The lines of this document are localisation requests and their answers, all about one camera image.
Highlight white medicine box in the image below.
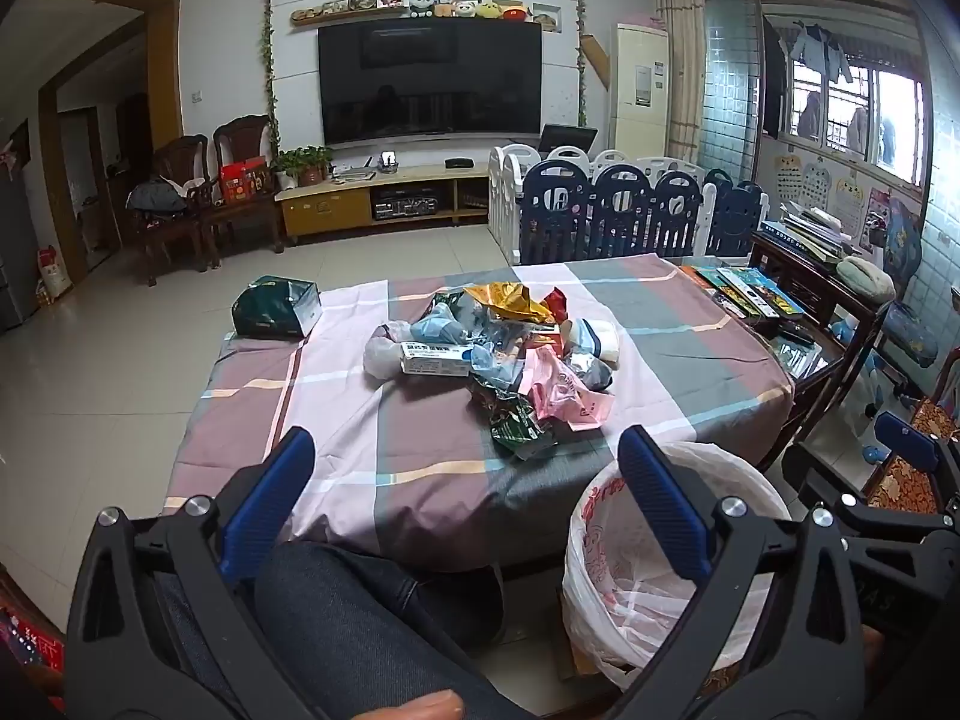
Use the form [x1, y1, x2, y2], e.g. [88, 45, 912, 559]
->
[400, 342, 478, 377]

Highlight green ivy garland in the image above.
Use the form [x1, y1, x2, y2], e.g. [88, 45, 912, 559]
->
[258, 0, 281, 158]
[573, 0, 588, 128]

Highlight navy and white playpen fence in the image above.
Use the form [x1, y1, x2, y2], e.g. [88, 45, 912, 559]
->
[487, 144, 770, 266]

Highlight red gift box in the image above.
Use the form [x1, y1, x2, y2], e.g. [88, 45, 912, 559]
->
[220, 157, 273, 204]

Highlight black audio amplifier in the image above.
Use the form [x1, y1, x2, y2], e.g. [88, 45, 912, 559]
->
[373, 191, 443, 221]

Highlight silver foil packet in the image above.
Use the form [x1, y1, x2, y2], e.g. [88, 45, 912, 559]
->
[430, 291, 496, 332]

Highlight large black television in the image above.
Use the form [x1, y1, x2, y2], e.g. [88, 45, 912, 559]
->
[318, 19, 543, 149]

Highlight dark wooden coffee table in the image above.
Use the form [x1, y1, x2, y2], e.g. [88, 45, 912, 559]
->
[750, 311, 848, 470]

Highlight beige curtain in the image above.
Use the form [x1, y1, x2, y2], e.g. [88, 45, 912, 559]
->
[651, 0, 707, 163]

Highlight black monitor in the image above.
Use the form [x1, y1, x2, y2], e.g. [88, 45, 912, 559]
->
[537, 124, 599, 159]

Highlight wall chart poster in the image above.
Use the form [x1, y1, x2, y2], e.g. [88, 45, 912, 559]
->
[772, 154, 833, 212]
[832, 174, 866, 221]

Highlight person's left hand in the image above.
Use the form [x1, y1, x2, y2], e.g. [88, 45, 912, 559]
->
[354, 688, 464, 720]

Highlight dark bag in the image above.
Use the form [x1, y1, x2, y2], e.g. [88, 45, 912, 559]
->
[126, 178, 189, 215]

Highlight wooden television cabinet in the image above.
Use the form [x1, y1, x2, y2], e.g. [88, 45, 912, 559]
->
[276, 163, 493, 245]

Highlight pink plastic bag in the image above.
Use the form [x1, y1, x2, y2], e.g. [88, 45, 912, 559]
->
[517, 349, 614, 433]

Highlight green tissue box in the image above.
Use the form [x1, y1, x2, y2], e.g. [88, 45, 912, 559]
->
[231, 275, 323, 339]

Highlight white tissue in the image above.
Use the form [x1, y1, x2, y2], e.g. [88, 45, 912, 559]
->
[364, 321, 413, 380]

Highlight stack of books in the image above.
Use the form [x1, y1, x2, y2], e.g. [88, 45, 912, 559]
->
[761, 202, 863, 264]

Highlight blue cloth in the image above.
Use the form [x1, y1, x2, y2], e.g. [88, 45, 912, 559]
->
[411, 313, 470, 347]

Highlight yellow snack wrapper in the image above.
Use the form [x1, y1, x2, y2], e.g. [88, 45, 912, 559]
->
[463, 281, 553, 324]

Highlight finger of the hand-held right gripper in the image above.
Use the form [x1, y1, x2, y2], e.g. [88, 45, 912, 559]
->
[874, 411, 960, 482]
[784, 441, 960, 542]

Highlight grey refrigerator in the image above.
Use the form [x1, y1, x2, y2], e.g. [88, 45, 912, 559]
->
[0, 165, 40, 332]

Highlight dark wooden armchair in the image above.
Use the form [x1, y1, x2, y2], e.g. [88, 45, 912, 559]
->
[122, 135, 212, 288]
[202, 115, 286, 269]

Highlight wooden wall shelf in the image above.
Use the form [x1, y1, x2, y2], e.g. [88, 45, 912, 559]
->
[291, 4, 410, 28]

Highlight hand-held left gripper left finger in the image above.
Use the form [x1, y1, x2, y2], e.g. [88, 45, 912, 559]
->
[66, 426, 317, 720]

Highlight white standing air conditioner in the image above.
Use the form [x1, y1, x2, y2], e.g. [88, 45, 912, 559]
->
[607, 22, 671, 161]

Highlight blue child's desk chair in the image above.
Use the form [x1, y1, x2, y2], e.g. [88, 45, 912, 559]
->
[883, 199, 943, 370]

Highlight potted green plant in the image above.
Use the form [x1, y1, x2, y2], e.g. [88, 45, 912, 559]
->
[271, 146, 335, 191]

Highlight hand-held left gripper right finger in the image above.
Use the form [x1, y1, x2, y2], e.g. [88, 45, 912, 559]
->
[600, 424, 882, 720]

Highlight hanging clothes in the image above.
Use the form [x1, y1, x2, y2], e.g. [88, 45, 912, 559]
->
[791, 22, 857, 84]

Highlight grey-green cushion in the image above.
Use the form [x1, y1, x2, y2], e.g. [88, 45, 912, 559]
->
[835, 255, 898, 305]

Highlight window with metal bars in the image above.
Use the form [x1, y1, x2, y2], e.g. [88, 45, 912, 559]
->
[761, 15, 928, 190]

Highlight dark wooden side desk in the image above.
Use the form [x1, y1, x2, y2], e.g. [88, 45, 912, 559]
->
[750, 229, 895, 425]

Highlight waste bin with white bag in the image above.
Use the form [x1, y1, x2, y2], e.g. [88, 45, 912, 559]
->
[562, 441, 796, 692]

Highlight red and white bag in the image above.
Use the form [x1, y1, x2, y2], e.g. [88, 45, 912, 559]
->
[37, 246, 74, 302]

